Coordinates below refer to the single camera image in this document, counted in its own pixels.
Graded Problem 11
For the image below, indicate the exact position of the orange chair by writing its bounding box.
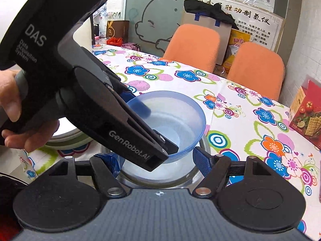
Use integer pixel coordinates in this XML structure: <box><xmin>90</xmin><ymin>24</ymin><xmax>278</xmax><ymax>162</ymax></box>
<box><xmin>163</xmin><ymin>23</ymin><xmax>220</xmax><ymax>73</ymax></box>
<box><xmin>227</xmin><ymin>42</ymin><xmax>285</xmax><ymax>101</ymax></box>

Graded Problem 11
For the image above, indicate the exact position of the white ceramic bowl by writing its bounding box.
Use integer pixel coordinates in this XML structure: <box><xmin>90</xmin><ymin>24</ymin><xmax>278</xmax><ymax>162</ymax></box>
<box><xmin>121</xmin><ymin>152</ymin><xmax>197</xmax><ymax>186</ymax></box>

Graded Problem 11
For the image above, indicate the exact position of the red object on side table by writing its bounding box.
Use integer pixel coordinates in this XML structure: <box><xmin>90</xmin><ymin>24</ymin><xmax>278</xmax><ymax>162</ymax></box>
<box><xmin>106</xmin><ymin>37</ymin><xmax>123</xmax><ymax>47</ymax></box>

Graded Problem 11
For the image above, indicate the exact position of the brown paper bag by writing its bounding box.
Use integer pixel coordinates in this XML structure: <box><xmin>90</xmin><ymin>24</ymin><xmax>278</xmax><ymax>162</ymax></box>
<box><xmin>182</xmin><ymin>12</ymin><xmax>232</xmax><ymax>65</ymax></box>

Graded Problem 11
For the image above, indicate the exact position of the white plate with black floral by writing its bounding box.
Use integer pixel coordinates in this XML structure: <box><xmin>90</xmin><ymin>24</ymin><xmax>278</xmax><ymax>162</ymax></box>
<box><xmin>49</xmin><ymin>117</ymin><xmax>84</xmax><ymax>143</ymax></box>

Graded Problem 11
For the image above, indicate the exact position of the white poster board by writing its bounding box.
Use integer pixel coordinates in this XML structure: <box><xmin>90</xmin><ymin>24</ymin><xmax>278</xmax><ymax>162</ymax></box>
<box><xmin>199</xmin><ymin>0</ymin><xmax>285</xmax><ymax>52</ymax></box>

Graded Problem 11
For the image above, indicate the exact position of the frosted glass cat panel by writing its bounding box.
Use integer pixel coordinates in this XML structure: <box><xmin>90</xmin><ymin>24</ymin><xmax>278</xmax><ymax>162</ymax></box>
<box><xmin>125</xmin><ymin>0</ymin><xmax>184</xmax><ymax>57</ymax></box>

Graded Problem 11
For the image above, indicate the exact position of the right orange chair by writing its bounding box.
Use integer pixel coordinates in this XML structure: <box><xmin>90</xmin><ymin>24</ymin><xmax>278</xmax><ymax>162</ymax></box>
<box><xmin>227</xmin><ymin>42</ymin><xmax>285</xmax><ymax>101</ymax></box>

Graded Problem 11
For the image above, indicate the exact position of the stainless steel bowl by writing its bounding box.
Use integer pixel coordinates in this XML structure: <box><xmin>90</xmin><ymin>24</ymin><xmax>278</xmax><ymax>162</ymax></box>
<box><xmin>116</xmin><ymin>152</ymin><xmax>203</xmax><ymax>190</ymax></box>

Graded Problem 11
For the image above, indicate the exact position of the person's left hand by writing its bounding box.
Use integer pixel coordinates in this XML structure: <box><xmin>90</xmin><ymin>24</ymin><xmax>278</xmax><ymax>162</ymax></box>
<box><xmin>1</xmin><ymin>70</ymin><xmax>59</xmax><ymax>152</ymax></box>

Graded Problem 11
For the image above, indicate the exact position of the blue translucent plastic bowl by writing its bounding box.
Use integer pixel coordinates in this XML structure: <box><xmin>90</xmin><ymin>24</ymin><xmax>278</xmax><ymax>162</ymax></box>
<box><xmin>137</xmin><ymin>91</ymin><xmax>206</xmax><ymax>163</ymax></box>

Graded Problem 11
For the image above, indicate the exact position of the left orange chair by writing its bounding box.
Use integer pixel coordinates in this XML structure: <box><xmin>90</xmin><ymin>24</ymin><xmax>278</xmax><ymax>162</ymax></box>
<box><xmin>163</xmin><ymin>23</ymin><xmax>220</xmax><ymax>73</ymax></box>

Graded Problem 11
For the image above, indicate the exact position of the floral tablecloth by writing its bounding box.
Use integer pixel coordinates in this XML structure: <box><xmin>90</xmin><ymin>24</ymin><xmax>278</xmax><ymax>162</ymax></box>
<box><xmin>16</xmin><ymin>45</ymin><xmax>320</xmax><ymax>240</ymax></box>

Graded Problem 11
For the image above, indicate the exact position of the yellow snack bag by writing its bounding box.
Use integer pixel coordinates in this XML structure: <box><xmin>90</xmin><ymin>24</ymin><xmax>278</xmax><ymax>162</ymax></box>
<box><xmin>222</xmin><ymin>29</ymin><xmax>251</xmax><ymax>74</ymax></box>

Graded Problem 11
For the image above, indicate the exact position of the brown gift bag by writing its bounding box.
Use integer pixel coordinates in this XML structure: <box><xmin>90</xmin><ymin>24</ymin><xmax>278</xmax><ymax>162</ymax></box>
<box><xmin>106</xmin><ymin>20</ymin><xmax>129</xmax><ymax>42</ymax></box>

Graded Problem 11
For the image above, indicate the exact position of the red cracker box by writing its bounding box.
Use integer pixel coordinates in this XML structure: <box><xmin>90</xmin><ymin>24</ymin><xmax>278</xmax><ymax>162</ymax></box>
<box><xmin>289</xmin><ymin>76</ymin><xmax>321</xmax><ymax>150</ymax></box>

